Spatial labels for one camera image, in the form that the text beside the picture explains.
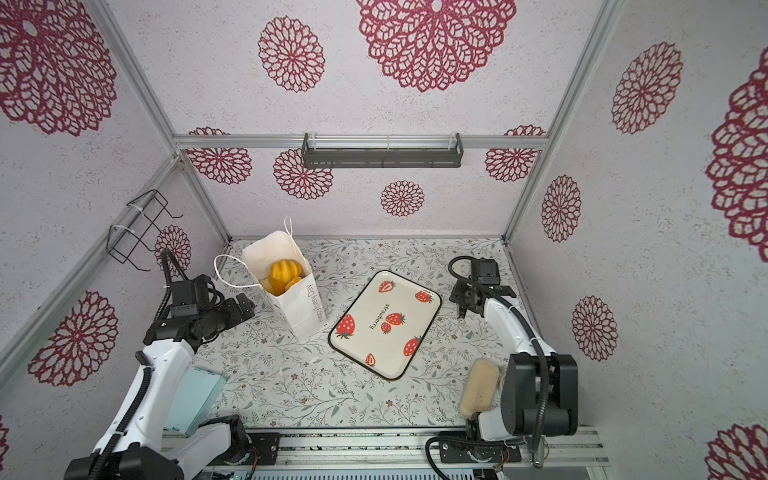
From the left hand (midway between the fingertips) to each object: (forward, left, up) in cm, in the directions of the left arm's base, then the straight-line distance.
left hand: (240, 317), depth 81 cm
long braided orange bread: (+10, -7, 0) cm, 12 cm away
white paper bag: (+1, -17, +3) cm, 17 cm away
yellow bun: (+13, -11, +4) cm, 17 cm away
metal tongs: (-1, -60, 0) cm, 60 cm away
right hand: (+10, -62, -3) cm, 63 cm away
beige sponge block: (-15, -65, -13) cm, 68 cm away
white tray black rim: (+5, -39, -16) cm, 42 cm away
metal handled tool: (-30, -76, -14) cm, 83 cm away
